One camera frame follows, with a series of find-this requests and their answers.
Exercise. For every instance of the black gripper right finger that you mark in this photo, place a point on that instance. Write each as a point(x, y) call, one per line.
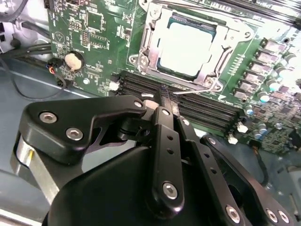
point(204, 169)

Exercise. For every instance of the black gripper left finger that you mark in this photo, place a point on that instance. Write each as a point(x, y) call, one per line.
point(58, 131)

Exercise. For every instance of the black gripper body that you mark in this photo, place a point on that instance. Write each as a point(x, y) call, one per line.
point(105, 200)

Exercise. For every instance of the silver CPU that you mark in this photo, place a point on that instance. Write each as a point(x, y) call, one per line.
point(185, 47)

